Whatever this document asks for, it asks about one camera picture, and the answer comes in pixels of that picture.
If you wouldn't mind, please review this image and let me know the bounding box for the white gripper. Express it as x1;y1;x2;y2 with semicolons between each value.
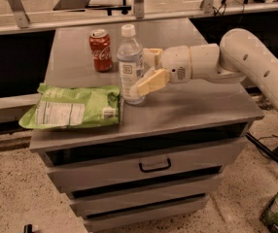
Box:
130;46;191;97

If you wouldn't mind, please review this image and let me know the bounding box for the clear plastic water bottle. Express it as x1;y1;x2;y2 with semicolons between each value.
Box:
117;24;145;105

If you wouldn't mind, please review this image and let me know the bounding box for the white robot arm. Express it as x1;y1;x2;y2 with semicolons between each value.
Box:
130;28;278;111

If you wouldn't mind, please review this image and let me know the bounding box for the green rice chip bag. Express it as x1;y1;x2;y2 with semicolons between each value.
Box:
18;83;121;129

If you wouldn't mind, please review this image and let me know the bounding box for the red Coca-Cola can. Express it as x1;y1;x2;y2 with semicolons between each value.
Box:
89;28;113;72

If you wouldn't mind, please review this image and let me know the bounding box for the grey drawer cabinet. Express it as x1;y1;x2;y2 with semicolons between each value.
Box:
29;17;265;233

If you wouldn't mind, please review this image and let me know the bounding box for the black cable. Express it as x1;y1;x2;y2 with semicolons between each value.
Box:
212;0;227;17

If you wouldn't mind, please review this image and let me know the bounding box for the black drawer handle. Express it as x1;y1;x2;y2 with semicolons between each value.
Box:
138;158;172;174

